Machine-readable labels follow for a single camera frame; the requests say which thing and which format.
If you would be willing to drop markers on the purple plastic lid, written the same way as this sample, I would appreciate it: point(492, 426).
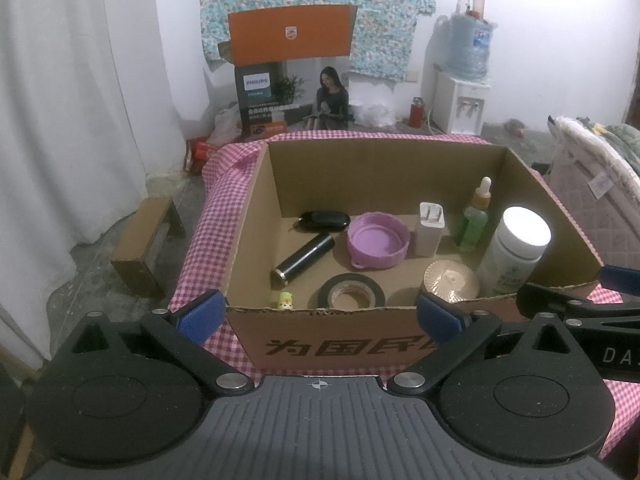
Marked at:
point(377, 240)

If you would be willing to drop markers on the white curtain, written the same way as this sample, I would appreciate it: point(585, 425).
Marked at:
point(75, 110)

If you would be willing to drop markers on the green dropper bottle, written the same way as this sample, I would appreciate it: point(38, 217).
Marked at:
point(472, 225)

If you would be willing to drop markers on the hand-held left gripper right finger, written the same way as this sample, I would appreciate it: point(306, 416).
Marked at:
point(440, 317)

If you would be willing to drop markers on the small wooden stool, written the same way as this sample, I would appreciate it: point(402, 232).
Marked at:
point(140, 240)

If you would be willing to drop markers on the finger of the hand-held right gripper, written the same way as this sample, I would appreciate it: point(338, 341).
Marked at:
point(550, 302)
point(622, 278)

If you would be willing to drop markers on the red packages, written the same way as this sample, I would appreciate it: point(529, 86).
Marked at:
point(200, 152)

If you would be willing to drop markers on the blue water jug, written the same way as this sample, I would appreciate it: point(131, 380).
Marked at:
point(467, 47)

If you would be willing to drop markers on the black tape roll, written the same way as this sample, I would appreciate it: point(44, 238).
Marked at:
point(327, 292)

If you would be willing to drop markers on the white plastic bottle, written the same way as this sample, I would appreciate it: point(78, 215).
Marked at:
point(510, 260)

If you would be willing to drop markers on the white plastic bag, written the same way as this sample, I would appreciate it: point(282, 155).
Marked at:
point(225, 127)
point(377, 115)

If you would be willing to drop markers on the white water dispenser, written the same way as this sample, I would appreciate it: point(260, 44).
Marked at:
point(460, 105)

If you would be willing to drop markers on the white charger plug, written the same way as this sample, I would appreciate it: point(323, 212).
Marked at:
point(429, 235)

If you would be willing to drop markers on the quilted mattress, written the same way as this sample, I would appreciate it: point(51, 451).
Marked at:
point(600, 220)

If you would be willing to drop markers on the blue floral cloth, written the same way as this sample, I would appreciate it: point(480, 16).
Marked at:
point(385, 15)

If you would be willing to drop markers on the black oval case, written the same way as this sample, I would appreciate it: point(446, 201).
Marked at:
point(325, 220)

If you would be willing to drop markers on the pink checked tablecloth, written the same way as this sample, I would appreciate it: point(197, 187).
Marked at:
point(210, 240)

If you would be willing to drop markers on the red thermos flask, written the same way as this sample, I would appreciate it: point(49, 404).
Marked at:
point(417, 112)

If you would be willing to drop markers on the grey green blanket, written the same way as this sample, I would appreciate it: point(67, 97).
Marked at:
point(622, 135)

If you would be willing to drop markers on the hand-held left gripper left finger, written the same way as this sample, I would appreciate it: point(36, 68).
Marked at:
point(200, 315)

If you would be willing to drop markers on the black cylinder tube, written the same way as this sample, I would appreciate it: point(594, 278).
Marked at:
point(305, 260)

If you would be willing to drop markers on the orange lidded printed carton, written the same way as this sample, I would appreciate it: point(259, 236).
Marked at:
point(280, 35)

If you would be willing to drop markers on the brown cardboard box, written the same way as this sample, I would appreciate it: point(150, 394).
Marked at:
point(350, 180)

